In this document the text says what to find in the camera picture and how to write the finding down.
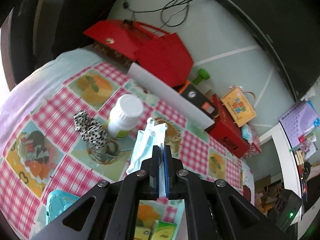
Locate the yellow children's suitcase box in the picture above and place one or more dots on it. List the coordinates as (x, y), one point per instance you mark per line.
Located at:
(239, 106)

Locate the pink checkered tablecloth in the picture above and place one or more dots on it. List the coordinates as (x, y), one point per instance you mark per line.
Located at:
(41, 151)

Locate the red gift bag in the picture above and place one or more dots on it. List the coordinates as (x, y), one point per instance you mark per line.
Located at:
(165, 56)

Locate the blue wet wipes pack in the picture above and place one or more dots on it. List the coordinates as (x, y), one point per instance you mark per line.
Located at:
(246, 133)

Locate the purple honeycomb box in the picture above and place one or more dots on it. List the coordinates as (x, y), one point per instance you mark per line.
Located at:
(300, 120)

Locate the green dumbbell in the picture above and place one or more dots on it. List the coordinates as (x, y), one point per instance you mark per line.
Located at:
(202, 75)

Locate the white foam board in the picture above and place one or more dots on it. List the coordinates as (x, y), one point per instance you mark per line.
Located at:
(169, 95)

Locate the black white leopard scrunchie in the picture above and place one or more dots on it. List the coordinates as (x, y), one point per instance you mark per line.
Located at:
(90, 129)

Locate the black water dispenser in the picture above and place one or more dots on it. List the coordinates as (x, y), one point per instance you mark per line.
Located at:
(34, 32)

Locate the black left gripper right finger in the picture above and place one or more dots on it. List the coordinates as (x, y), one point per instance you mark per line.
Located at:
(173, 187)

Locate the teal toy box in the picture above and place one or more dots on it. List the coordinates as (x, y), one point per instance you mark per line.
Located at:
(58, 201)

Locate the red gift box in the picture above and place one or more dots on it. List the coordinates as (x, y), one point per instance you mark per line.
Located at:
(225, 130)

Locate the white pill bottle green label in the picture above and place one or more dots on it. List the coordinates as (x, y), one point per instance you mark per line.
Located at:
(124, 116)

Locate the light blue face mask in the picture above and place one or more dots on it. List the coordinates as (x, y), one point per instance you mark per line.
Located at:
(152, 135)

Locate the green tea packet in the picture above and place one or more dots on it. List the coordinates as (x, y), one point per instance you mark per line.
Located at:
(159, 231)

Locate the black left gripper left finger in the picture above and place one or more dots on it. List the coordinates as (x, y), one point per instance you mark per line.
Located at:
(151, 180)

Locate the black box with QR code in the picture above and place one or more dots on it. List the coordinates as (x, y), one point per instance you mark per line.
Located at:
(194, 96)

